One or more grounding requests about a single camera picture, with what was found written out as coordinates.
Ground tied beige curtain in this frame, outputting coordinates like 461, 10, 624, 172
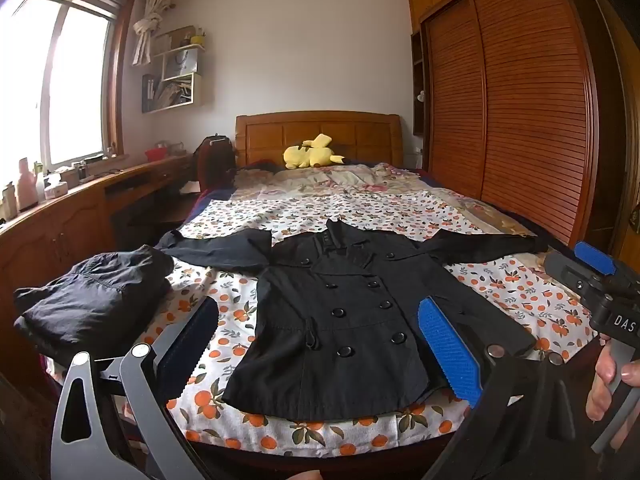
131, 0, 173, 67

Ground wooden bed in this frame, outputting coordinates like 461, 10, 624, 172
40, 111, 621, 480

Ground white tissue box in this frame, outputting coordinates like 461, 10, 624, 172
44, 174, 68, 200

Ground wood-framed window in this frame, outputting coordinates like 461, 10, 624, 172
0, 0, 136, 176

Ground folded black clothes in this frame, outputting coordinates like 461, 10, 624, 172
14, 245, 175, 368

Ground white paper bag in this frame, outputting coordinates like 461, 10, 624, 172
173, 50, 200, 80

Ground person's right hand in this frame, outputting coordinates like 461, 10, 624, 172
586, 334, 640, 422

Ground white bottle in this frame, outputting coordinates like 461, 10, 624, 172
32, 162, 47, 203

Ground wooden louvred wardrobe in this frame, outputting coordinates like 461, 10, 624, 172
407, 0, 601, 248

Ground white wall shelf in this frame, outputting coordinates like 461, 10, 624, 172
141, 25, 207, 114

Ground pink bottle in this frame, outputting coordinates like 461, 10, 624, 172
16, 157, 38, 212

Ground yellow plush toy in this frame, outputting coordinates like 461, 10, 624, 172
283, 133, 345, 170

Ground wooden door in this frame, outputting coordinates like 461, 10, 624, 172
585, 0, 640, 271

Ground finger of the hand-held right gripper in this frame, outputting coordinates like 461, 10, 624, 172
574, 241, 621, 278
544, 249, 598, 291

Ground black double-breasted coat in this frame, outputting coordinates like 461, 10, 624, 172
160, 217, 551, 421

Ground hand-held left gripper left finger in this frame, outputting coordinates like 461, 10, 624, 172
50, 300, 219, 480

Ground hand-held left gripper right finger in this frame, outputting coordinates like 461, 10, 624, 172
417, 297, 596, 480

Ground orange fruit print bedsheet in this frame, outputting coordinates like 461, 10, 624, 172
145, 187, 616, 458

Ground long wooden desk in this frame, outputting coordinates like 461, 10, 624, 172
0, 152, 201, 321

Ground floral quilt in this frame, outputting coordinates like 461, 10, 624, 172
232, 162, 531, 236

